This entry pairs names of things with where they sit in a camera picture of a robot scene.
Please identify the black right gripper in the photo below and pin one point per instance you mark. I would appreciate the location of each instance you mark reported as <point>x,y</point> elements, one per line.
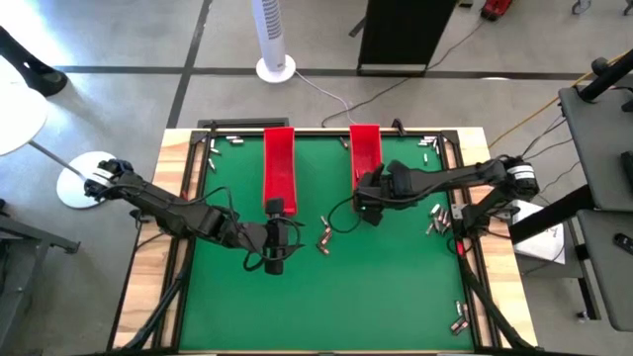
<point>376,193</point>

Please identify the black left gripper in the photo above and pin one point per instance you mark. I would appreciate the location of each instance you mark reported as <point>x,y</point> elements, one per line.
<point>275,237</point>

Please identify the red plastic bin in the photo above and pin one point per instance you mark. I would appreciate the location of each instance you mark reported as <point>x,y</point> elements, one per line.
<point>366,143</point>
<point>279,168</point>

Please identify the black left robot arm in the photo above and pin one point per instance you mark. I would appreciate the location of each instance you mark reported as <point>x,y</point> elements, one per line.
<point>163,207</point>

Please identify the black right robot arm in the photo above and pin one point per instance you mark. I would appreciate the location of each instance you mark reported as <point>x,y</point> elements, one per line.
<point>455,175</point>

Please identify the black table clamp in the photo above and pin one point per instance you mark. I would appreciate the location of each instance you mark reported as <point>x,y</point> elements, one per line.
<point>398,126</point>

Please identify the green table mat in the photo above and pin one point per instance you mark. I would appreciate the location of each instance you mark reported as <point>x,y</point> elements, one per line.
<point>346,296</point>

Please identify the red connector plug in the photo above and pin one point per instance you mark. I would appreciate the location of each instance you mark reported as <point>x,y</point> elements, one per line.
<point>462,247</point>

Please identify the black divider panel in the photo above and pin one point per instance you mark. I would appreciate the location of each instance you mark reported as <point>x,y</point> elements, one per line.
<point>400,29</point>

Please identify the white paper sheet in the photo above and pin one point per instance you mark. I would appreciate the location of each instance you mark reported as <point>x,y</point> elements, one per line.
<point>539,242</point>

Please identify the black table beam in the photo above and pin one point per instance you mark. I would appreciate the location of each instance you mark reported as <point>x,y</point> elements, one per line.
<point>549,217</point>

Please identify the white tower fan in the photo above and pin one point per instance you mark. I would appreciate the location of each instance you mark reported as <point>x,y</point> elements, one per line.
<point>271,29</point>

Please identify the red black device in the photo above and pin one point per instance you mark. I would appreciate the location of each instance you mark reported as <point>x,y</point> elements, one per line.
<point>496,9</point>

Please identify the grey side table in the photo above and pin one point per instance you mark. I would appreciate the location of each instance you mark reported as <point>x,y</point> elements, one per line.
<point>598,148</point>

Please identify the black remote control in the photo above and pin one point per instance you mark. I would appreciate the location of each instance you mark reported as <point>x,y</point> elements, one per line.
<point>624,242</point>

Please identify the black flat device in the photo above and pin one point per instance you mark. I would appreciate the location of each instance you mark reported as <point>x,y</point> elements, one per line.
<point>628,168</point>

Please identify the black knobbed pole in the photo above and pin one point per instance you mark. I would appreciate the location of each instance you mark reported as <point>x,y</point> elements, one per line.
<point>605,76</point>

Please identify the grey metal cart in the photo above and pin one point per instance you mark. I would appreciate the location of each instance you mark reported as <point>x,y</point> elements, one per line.
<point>20,277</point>

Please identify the black caster wheel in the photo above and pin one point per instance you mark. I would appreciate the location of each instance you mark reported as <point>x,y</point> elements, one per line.
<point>581,6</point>

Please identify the black chair leg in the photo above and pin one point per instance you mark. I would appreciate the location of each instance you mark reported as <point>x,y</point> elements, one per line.
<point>29,69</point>

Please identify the black frame strut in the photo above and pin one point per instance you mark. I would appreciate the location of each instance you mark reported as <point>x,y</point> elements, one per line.
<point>494,311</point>
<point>158,306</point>

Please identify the white round pedestal table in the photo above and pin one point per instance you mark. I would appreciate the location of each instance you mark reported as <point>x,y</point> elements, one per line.
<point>20,118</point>

